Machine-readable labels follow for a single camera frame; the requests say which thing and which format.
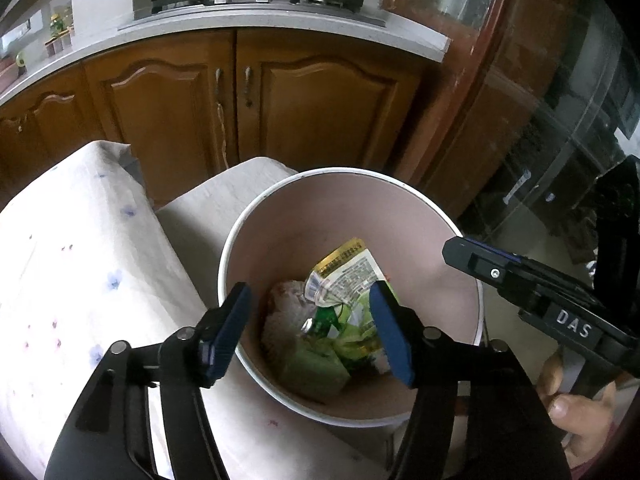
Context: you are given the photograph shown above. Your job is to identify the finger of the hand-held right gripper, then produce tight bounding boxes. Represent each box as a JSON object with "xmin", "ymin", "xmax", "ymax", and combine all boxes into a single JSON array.
[{"xmin": 442, "ymin": 237, "xmax": 598, "ymax": 318}]

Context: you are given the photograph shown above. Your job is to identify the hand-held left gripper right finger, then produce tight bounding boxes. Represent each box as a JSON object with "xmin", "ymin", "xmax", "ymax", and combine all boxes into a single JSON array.
[{"xmin": 369, "ymin": 280, "xmax": 573, "ymax": 480}]

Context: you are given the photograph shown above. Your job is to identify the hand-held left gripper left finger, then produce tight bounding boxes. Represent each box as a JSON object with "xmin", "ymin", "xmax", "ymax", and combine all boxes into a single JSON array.
[{"xmin": 44, "ymin": 281, "xmax": 252, "ymax": 480}]

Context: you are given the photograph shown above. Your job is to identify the pale green plastic wrapper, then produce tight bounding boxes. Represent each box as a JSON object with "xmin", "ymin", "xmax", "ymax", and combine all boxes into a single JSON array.
[{"xmin": 330, "ymin": 305, "xmax": 396, "ymax": 376}]

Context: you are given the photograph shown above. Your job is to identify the white paper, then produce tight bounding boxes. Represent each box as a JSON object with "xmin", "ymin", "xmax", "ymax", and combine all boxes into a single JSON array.
[{"xmin": 261, "ymin": 281, "xmax": 313, "ymax": 361}]

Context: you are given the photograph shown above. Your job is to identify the green glass bottle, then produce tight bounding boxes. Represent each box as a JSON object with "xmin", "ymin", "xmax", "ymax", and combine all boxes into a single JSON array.
[{"xmin": 299, "ymin": 305, "xmax": 348, "ymax": 343}]

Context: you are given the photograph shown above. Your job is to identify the green yellow snack packet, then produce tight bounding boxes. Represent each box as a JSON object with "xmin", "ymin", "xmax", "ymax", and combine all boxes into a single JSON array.
[{"xmin": 306, "ymin": 237, "xmax": 396, "ymax": 311}]

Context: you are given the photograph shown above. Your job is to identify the white round bin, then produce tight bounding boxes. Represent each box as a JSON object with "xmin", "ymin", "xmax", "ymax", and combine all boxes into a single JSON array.
[{"xmin": 217, "ymin": 169, "xmax": 486, "ymax": 428}]

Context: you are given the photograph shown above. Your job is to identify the person's right hand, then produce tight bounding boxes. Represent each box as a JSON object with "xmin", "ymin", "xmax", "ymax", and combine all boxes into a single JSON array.
[{"xmin": 537, "ymin": 350, "xmax": 617, "ymax": 461}]

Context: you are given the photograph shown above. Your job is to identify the green sponge block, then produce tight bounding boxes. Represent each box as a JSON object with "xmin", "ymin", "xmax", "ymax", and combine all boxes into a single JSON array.
[{"xmin": 279, "ymin": 342, "xmax": 352, "ymax": 405}]

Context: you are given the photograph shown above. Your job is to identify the white floral tablecloth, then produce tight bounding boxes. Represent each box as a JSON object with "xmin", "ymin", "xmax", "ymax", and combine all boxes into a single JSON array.
[{"xmin": 0, "ymin": 140, "xmax": 221, "ymax": 480}]

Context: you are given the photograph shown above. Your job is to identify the wooden framed glass door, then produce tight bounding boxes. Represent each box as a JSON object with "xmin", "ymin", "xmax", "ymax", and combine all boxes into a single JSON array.
[{"xmin": 380, "ymin": 0, "xmax": 640, "ymax": 266}]

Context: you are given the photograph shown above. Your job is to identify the wooden base cabinet door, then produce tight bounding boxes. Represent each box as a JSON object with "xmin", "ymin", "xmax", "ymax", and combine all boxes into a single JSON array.
[
  {"xmin": 0, "ymin": 65, "xmax": 96, "ymax": 198},
  {"xmin": 82, "ymin": 30, "xmax": 240, "ymax": 208},
  {"xmin": 236, "ymin": 27, "xmax": 428, "ymax": 191}
]

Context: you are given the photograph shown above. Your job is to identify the white kitchen countertop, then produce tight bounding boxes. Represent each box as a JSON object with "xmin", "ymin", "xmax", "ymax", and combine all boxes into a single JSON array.
[{"xmin": 0, "ymin": 0, "xmax": 448, "ymax": 106}]

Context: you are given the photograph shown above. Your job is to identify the gas stove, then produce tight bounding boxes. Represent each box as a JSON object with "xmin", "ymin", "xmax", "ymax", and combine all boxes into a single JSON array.
[{"xmin": 117, "ymin": 0, "xmax": 388, "ymax": 31}]

